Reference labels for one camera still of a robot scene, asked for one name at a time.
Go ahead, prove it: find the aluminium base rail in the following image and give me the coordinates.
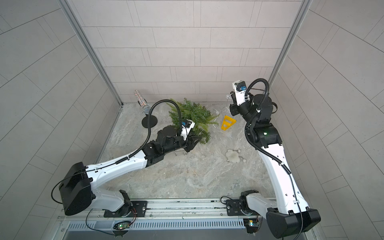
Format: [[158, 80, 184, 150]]
[[58, 197, 269, 237]]

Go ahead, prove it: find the green circuit board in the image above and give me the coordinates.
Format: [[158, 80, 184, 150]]
[[243, 218, 260, 234], [113, 221, 131, 231]]

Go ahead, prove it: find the left green circuit board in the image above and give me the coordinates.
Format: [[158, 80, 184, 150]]
[[113, 221, 131, 231]]

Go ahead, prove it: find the small green christmas tree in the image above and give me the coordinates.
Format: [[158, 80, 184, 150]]
[[172, 98, 218, 145]]

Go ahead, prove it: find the glitter microphone on black stand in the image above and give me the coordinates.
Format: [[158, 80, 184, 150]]
[[135, 90, 158, 128]]

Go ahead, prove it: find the right green circuit board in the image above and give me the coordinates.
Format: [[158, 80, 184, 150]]
[[243, 218, 260, 234]]

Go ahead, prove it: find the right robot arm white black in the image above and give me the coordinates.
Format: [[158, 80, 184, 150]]
[[230, 91, 321, 239]]

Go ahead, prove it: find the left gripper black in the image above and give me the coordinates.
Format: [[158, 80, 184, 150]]
[[162, 130, 203, 155]]

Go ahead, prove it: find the left black corrugated cable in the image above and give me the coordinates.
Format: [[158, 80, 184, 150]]
[[50, 98, 184, 205]]

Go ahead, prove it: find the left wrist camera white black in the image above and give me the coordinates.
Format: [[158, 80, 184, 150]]
[[181, 119, 195, 141]]

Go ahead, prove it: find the yellow plastic triangular holder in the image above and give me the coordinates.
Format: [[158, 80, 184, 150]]
[[221, 115, 237, 131]]

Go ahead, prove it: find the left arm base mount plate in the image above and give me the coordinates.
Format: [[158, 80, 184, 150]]
[[104, 201, 148, 218]]

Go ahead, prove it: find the clear string lights wire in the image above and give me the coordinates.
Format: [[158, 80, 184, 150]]
[[206, 92, 241, 145]]

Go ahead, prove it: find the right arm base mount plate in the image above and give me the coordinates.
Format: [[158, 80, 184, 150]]
[[225, 199, 258, 216]]

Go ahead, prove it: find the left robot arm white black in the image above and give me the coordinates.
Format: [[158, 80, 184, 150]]
[[59, 120, 201, 217]]

